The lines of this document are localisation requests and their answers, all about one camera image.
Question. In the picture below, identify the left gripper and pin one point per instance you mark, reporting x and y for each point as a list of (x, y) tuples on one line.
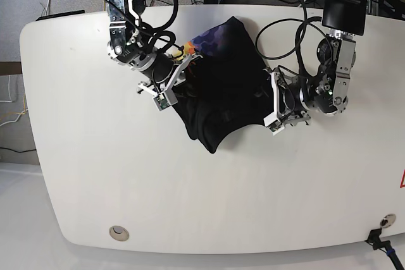
[(284, 90)]

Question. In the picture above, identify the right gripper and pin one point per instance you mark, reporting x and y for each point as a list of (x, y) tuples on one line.
[(162, 70)]

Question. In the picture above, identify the black T-shirt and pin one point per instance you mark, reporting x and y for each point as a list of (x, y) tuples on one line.
[(225, 78)]

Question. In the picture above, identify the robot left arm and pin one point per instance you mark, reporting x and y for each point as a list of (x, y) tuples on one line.
[(326, 91)]

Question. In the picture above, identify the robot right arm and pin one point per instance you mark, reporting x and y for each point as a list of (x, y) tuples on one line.
[(150, 50)]

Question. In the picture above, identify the silver table grommet left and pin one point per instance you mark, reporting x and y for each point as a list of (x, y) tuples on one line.
[(119, 233)]

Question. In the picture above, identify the silver table grommet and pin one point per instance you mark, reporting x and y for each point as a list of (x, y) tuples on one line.
[(119, 233), (387, 221)]

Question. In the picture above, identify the red warning triangle sticker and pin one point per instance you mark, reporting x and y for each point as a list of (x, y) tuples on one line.
[(402, 183)]

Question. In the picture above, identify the silver table grommet right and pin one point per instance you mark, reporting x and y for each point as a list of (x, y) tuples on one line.
[(387, 221)]

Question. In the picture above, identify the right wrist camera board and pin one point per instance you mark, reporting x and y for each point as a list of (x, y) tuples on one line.
[(164, 102)]

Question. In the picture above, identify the black clamp with cable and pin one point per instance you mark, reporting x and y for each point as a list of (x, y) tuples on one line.
[(385, 246)]

